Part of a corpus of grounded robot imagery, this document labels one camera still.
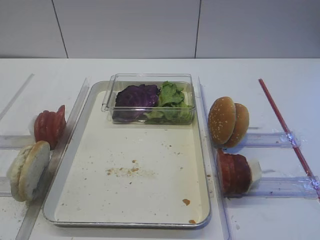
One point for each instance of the white bun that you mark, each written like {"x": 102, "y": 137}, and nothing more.
{"x": 35, "y": 163}
{"x": 14, "y": 172}

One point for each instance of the green lettuce leaves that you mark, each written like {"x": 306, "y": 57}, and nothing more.
{"x": 172, "y": 99}

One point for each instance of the stack of meat slices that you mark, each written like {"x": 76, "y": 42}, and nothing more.
{"x": 235, "y": 173}

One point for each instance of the white block behind meat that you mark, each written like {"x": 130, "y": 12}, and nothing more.
{"x": 256, "y": 172}

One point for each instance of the stack of tomato slices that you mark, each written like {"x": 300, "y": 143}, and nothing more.
{"x": 49, "y": 126}

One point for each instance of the white block behind tomato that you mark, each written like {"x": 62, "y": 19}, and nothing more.
{"x": 31, "y": 126}

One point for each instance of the purple cabbage leaf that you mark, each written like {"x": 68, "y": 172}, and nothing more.
{"x": 134, "y": 96}

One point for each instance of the clear plastic container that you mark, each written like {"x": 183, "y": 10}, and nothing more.
{"x": 120, "y": 81}

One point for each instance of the front sesame bun top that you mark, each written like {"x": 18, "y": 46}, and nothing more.
{"x": 222, "y": 119}

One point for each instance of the metal baking tray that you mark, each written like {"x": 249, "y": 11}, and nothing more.
{"x": 129, "y": 175}

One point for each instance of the rear brown bun top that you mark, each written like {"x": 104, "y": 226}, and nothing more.
{"x": 242, "y": 120}

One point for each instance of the far left clear strip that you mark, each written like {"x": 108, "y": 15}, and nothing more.
{"x": 16, "y": 95}

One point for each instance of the red plastic strip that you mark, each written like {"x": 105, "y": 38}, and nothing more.
{"x": 287, "y": 130}

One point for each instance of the right long clear rail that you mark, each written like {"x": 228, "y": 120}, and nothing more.
{"x": 223, "y": 214}

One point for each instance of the long clear rail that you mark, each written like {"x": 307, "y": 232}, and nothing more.
{"x": 35, "y": 206}
{"x": 223, "y": 214}

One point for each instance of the right upper clear rail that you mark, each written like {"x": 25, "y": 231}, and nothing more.
{"x": 270, "y": 140}

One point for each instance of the right lower clear rail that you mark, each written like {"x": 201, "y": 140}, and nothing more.
{"x": 282, "y": 187}

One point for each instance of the left upper clear rail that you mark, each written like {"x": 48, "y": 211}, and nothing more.
{"x": 15, "y": 142}

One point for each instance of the left long clear rail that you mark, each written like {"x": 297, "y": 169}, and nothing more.
{"x": 35, "y": 206}

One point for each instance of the left lower clear rail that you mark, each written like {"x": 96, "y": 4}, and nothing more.
{"x": 5, "y": 188}

